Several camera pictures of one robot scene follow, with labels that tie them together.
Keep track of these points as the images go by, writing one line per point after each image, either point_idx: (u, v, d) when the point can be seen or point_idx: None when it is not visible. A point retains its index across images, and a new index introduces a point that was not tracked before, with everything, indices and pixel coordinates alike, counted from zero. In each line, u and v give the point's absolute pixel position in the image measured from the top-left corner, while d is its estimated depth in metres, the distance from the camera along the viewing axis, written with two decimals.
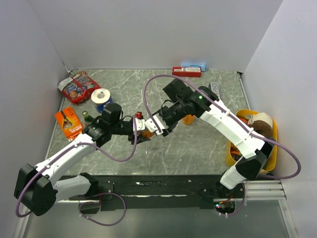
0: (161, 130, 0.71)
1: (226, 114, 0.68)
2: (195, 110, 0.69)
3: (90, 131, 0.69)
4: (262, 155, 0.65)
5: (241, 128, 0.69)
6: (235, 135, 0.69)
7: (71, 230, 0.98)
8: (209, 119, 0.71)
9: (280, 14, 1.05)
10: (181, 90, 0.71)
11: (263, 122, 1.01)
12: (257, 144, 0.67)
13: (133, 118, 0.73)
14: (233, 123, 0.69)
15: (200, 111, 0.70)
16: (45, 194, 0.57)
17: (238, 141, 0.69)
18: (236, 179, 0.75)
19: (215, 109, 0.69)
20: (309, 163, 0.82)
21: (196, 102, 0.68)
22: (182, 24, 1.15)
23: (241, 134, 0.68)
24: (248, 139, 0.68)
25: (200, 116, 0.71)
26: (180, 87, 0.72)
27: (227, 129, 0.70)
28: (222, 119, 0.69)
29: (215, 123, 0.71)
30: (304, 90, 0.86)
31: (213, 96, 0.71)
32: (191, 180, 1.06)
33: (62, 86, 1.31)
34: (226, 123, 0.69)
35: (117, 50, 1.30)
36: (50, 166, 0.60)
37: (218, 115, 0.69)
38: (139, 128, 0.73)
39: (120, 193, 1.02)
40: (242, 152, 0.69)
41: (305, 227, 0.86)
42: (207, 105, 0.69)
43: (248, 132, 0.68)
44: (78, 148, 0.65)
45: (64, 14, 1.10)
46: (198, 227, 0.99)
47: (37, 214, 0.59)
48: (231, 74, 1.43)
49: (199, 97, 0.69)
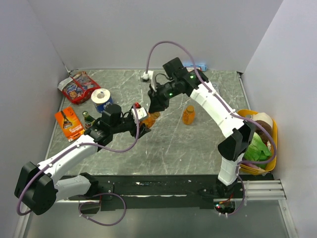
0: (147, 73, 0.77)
1: (211, 93, 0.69)
2: (185, 89, 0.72)
3: (91, 133, 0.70)
4: (238, 134, 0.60)
5: (224, 107, 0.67)
6: (217, 114, 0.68)
7: (71, 230, 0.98)
8: (197, 98, 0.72)
9: (280, 14, 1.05)
10: (177, 69, 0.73)
11: (263, 122, 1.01)
12: (236, 123, 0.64)
13: (133, 109, 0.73)
14: (216, 102, 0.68)
15: (190, 91, 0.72)
16: (46, 192, 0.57)
17: (219, 121, 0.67)
18: (228, 170, 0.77)
19: (203, 89, 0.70)
20: (309, 163, 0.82)
21: (188, 82, 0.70)
22: (182, 23, 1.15)
23: (223, 113, 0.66)
24: (229, 119, 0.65)
25: (190, 94, 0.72)
26: (177, 65, 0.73)
27: (210, 108, 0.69)
28: (207, 98, 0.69)
29: (201, 103, 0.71)
30: (304, 90, 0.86)
31: (203, 77, 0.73)
32: (191, 180, 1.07)
33: (62, 85, 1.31)
34: (210, 101, 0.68)
35: (117, 50, 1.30)
36: (52, 165, 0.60)
37: (204, 93, 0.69)
38: (141, 116, 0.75)
39: (120, 193, 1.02)
40: (223, 132, 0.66)
41: (305, 227, 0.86)
42: (196, 85, 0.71)
43: (229, 111, 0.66)
44: (80, 148, 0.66)
45: (64, 14, 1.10)
46: (198, 227, 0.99)
47: (36, 213, 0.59)
48: (231, 74, 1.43)
49: (190, 77, 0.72)
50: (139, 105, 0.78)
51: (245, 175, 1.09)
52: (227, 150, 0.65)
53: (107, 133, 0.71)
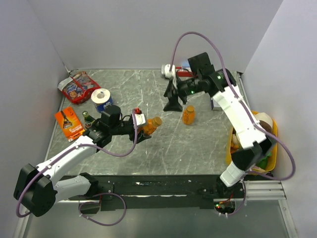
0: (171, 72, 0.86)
1: (237, 99, 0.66)
2: (209, 88, 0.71)
3: (90, 134, 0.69)
4: (259, 148, 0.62)
5: (247, 117, 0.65)
6: (238, 122, 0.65)
7: (71, 230, 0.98)
8: (221, 101, 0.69)
9: (280, 13, 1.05)
10: (203, 66, 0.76)
11: (263, 122, 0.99)
12: (258, 136, 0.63)
13: (132, 114, 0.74)
14: (241, 110, 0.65)
15: (214, 91, 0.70)
16: (45, 194, 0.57)
17: (240, 130, 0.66)
18: (233, 174, 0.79)
19: (229, 92, 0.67)
20: (309, 163, 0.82)
21: (213, 82, 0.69)
22: (182, 23, 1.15)
23: (246, 122, 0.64)
24: (251, 130, 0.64)
25: (213, 96, 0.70)
26: (204, 62, 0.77)
27: (233, 115, 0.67)
28: (232, 103, 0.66)
29: (224, 107, 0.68)
30: (304, 90, 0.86)
31: (232, 80, 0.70)
32: (191, 180, 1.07)
33: (62, 86, 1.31)
34: (235, 108, 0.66)
35: (117, 50, 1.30)
36: (51, 166, 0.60)
37: (230, 98, 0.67)
38: (140, 123, 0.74)
39: (120, 193, 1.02)
40: (241, 142, 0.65)
41: (305, 227, 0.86)
42: (223, 86, 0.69)
43: (252, 122, 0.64)
44: (79, 149, 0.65)
45: (64, 14, 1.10)
46: (198, 227, 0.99)
47: (36, 215, 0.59)
48: (230, 74, 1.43)
49: (218, 76, 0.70)
50: (140, 111, 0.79)
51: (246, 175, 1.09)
52: (241, 158, 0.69)
53: (106, 134, 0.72)
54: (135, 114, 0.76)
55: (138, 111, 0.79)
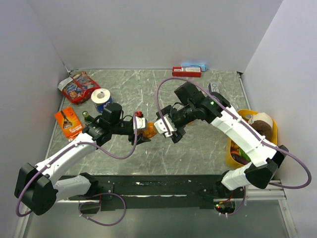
0: (171, 133, 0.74)
1: (237, 120, 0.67)
2: (206, 115, 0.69)
3: (90, 131, 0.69)
4: (273, 165, 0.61)
5: (252, 135, 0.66)
6: (246, 142, 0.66)
7: (71, 230, 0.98)
8: (221, 125, 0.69)
9: (280, 14, 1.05)
10: (192, 95, 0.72)
11: (263, 122, 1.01)
12: (268, 153, 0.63)
13: (133, 116, 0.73)
14: (244, 130, 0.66)
15: (211, 117, 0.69)
16: (45, 193, 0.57)
17: (249, 148, 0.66)
18: (239, 182, 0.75)
19: (227, 116, 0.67)
20: (309, 164, 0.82)
21: (208, 108, 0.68)
22: (182, 24, 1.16)
23: (252, 142, 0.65)
24: (260, 147, 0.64)
25: (211, 122, 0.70)
26: (191, 90, 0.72)
27: (237, 136, 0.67)
28: (233, 126, 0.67)
29: (226, 130, 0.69)
30: (304, 90, 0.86)
31: (225, 102, 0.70)
32: (191, 180, 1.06)
33: (62, 85, 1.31)
34: (237, 130, 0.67)
35: (117, 50, 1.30)
36: (50, 165, 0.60)
37: (230, 121, 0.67)
38: (140, 126, 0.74)
39: (120, 193, 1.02)
40: (253, 161, 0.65)
41: (306, 227, 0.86)
42: (218, 111, 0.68)
43: (259, 140, 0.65)
44: (78, 148, 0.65)
45: (64, 14, 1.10)
46: (198, 227, 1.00)
47: (37, 214, 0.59)
48: (230, 74, 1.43)
49: (210, 102, 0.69)
50: (141, 114, 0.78)
51: None
52: (259, 180, 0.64)
53: (106, 132, 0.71)
54: (136, 117, 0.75)
55: (139, 113, 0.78)
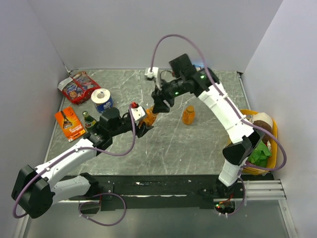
0: (151, 73, 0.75)
1: (223, 96, 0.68)
2: (194, 89, 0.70)
3: (91, 137, 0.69)
4: (248, 142, 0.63)
5: (234, 113, 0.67)
6: (226, 119, 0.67)
7: (71, 230, 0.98)
8: (206, 100, 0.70)
9: (280, 13, 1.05)
10: (185, 67, 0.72)
11: (263, 122, 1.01)
12: (245, 131, 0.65)
13: (129, 110, 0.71)
14: (227, 106, 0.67)
15: (199, 91, 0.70)
16: (42, 196, 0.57)
17: (229, 125, 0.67)
18: (230, 172, 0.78)
19: (214, 91, 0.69)
20: (309, 163, 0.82)
21: (197, 81, 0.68)
22: (182, 24, 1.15)
23: (233, 118, 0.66)
24: (238, 125, 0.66)
25: (198, 96, 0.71)
26: (184, 63, 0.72)
27: (220, 112, 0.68)
28: (218, 101, 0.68)
29: (210, 105, 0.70)
30: (304, 90, 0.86)
31: (215, 78, 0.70)
32: (191, 180, 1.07)
33: (62, 86, 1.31)
34: (220, 106, 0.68)
35: (117, 49, 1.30)
36: (50, 169, 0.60)
37: (215, 96, 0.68)
38: (140, 115, 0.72)
39: (120, 193, 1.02)
40: (230, 138, 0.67)
41: (306, 227, 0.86)
42: (206, 86, 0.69)
43: (239, 118, 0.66)
44: (79, 152, 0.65)
45: (64, 14, 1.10)
46: (198, 227, 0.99)
47: (32, 216, 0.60)
48: (231, 74, 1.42)
49: (201, 76, 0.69)
50: (136, 104, 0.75)
51: (245, 175, 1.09)
52: (232, 156, 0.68)
53: (106, 138, 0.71)
54: (132, 109, 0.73)
55: (134, 104, 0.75)
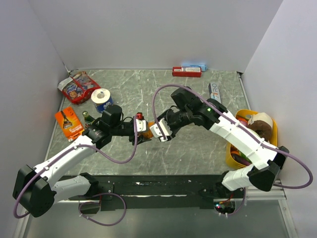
0: (166, 137, 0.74)
1: (235, 125, 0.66)
2: (204, 122, 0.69)
3: (90, 133, 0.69)
4: (275, 166, 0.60)
5: (251, 139, 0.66)
6: (245, 146, 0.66)
7: (71, 231, 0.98)
8: (219, 131, 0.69)
9: (280, 13, 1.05)
10: (190, 100, 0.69)
11: (263, 122, 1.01)
12: (268, 154, 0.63)
13: (133, 120, 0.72)
14: (242, 134, 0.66)
15: (209, 124, 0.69)
16: (43, 195, 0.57)
17: (249, 152, 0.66)
18: (241, 184, 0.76)
19: (225, 121, 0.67)
20: (309, 164, 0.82)
21: (206, 115, 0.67)
22: (182, 24, 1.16)
23: (252, 145, 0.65)
24: (260, 150, 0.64)
25: (210, 128, 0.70)
26: (189, 96, 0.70)
27: (237, 140, 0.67)
28: (231, 131, 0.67)
29: (225, 135, 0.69)
30: (304, 90, 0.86)
31: (222, 108, 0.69)
32: (191, 180, 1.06)
33: (62, 85, 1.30)
34: (236, 134, 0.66)
35: (116, 50, 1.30)
36: (49, 168, 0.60)
37: (228, 126, 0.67)
38: (140, 129, 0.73)
39: (120, 193, 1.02)
40: (255, 164, 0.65)
41: (306, 227, 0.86)
42: (216, 117, 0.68)
43: (258, 143, 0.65)
44: (78, 150, 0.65)
45: (64, 14, 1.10)
46: (198, 227, 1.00)
47: (34, 215, 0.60)
48: (230, 74, 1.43)
49: (208, 109, 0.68)
50: (142, 116, 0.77)
51: None
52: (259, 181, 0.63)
53: (106, 134, 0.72)
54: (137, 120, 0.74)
55: (140, 116, 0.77)
